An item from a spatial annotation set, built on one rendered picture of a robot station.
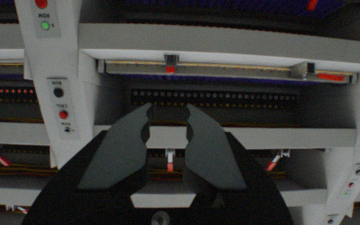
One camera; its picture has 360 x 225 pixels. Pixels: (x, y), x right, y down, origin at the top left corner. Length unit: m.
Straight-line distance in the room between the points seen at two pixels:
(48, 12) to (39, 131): 0.23
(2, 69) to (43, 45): 0.19
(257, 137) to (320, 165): 0.29
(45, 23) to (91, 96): 0.14
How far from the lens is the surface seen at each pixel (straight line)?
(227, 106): 0.47
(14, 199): 0.59
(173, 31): 0.27
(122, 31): 0.29
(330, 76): 0.33
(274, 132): 0.37
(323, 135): 0.46
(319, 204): 0.60
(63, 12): 0.32
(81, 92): 0.31
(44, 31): 0.34
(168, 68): 0.20
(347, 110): 0.54
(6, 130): 0.47
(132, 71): 0.32
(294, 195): 0.54
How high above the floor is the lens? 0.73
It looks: 18 degrees up
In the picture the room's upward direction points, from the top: 178 degrees counter-clockwise
